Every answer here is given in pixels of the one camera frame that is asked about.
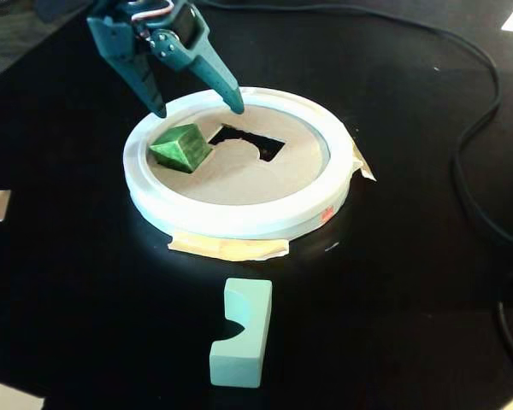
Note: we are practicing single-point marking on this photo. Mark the brown cardboard cutout sheet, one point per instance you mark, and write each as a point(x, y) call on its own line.
point(248, 179)

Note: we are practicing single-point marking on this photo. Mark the green square wooden block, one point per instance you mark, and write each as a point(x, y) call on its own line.
point(179, 147)

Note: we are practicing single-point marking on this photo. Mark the curled beige masking tape strip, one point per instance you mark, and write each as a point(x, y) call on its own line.
point(365, 168)

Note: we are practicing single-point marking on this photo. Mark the mint arch-shaped wooden block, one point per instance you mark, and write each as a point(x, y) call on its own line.
point(235, 367)

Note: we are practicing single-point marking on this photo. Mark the white round sorter lid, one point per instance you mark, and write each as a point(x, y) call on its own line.
point(239, 222)

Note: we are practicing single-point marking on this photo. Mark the long beige masking tape strip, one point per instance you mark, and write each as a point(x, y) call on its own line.
point(222, 247)

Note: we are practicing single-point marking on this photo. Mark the teal gripper with servo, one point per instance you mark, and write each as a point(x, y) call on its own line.
point(166, 46)

